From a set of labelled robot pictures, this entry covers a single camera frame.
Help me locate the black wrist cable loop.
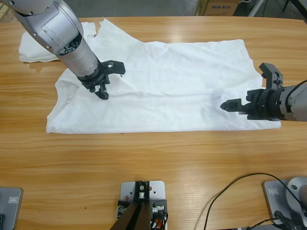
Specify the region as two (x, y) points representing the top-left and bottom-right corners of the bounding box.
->
(286, 80), (307, 96)

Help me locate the wooden crate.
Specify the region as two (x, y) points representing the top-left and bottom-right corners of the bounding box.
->
(0, 4), (17, 23)

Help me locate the dark camera post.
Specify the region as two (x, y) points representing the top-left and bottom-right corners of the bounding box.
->
(111, 181), (154, 230)

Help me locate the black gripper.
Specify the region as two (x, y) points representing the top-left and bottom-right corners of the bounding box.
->
(78, 60), (126, 101)
(220, 62), (292, 122)

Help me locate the cardboard box with AUX print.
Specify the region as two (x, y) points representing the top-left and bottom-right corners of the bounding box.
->
(205, 0), (240, 16)

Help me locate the white metal frame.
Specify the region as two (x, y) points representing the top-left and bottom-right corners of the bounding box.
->
(248, 0), (271, 17)

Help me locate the long thin black cable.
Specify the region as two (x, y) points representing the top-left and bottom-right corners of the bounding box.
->
(205, 172), (287, 230)

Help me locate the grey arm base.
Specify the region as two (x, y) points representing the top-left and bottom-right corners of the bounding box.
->
(261, 176), (307, 226)
(0, 186), (24, 230)

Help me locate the black metal frame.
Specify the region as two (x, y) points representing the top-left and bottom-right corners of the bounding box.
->
(282, 0), (307, 23)

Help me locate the black base plug cable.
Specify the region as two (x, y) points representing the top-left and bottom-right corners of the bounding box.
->
(249, 210), (307, 230)

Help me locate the black bracket with connectors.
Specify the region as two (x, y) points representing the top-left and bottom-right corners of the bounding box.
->
(117, 198), (168, 230)

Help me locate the white Unitree print t-shirt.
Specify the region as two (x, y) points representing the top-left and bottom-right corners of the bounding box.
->
(45, 18), (282, 134)

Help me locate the white mount block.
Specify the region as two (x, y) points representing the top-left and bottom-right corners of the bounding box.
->
(119, 181), (166, 216)

